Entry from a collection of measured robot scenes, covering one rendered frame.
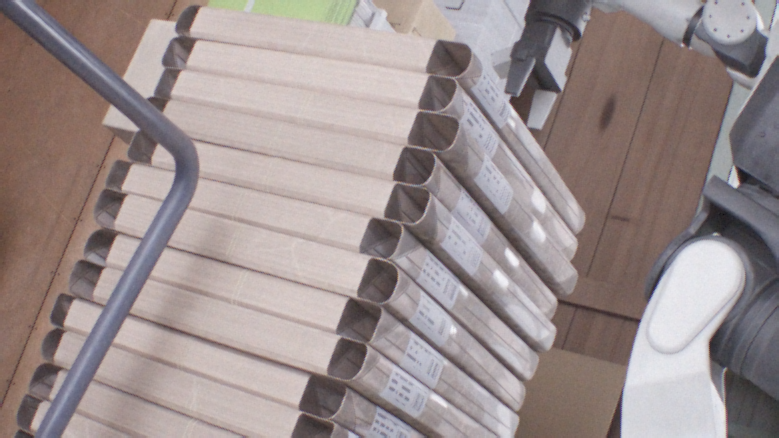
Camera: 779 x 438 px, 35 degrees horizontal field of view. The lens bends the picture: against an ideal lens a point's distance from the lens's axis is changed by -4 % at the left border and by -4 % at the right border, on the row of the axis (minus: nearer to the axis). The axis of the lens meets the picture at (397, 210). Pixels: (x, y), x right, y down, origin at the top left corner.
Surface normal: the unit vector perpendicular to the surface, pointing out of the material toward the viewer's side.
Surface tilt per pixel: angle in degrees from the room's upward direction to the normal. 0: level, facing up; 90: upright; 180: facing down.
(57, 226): 90
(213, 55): 90
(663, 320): 90
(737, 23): 110
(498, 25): 90
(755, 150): 120
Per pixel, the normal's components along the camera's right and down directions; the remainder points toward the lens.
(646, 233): -0.38, -0.38
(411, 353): 0.86, 0.19
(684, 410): -0.29, 0.04
